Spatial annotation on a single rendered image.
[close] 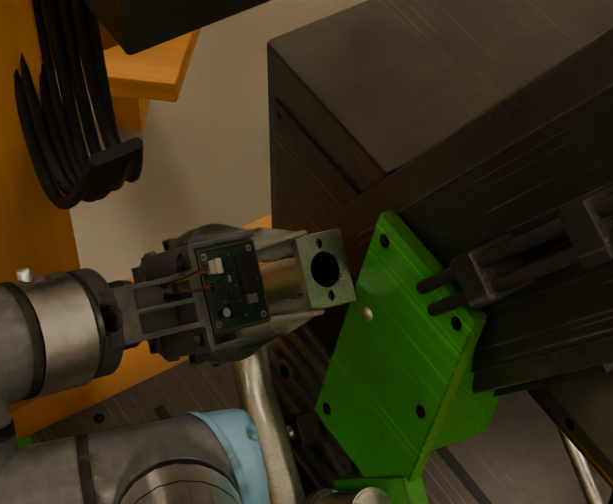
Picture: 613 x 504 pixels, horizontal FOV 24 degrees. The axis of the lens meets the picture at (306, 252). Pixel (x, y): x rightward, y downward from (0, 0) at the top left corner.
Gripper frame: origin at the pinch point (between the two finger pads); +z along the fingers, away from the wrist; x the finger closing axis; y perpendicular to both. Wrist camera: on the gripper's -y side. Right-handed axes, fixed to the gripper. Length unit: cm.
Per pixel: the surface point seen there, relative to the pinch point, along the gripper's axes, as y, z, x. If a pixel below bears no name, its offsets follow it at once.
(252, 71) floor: -158, 112, 43
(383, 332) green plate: 4.0, 2.7, -5.4
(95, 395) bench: -40.1, 1.3, -6.9
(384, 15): -5.0, 17.4, 19.5
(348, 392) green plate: -2.6, 3.3, -9.6
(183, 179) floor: -152, 86, 23
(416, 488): 2.3, 3.8, -17.2
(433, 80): 0.4, 16.2, 12.8
